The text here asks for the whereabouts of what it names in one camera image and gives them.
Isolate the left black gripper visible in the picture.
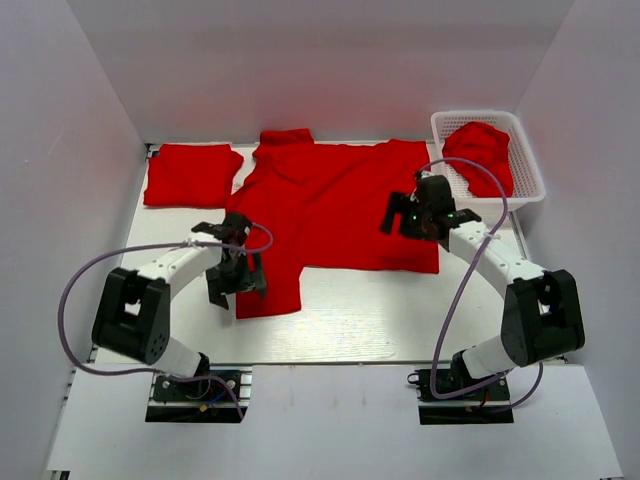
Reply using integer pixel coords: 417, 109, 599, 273
205, 251, 266, 308

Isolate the red t shirt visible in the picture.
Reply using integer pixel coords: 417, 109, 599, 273
442, 122, 514, 198
227, 130, 439, 319
143, 144, 243, 209

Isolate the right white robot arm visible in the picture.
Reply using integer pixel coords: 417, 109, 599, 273
380, 171, 586, 400

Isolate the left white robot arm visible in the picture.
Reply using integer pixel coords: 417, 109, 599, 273
92, 212, 267, 399

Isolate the red t shirt in basket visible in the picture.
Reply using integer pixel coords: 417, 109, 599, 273
442, 122, 514, 198

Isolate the folded red t shirt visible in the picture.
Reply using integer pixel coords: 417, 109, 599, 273
143, 144, 243, 209

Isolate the white plastic basket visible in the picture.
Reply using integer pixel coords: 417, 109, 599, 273
431, 110, 546, 219

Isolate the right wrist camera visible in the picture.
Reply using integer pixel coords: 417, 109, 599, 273
414, 170, 434, 183

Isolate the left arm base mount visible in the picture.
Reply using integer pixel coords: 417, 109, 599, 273
145, 366, 252, 424

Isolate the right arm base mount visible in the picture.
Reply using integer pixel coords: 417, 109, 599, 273
407, 368, 514, 426

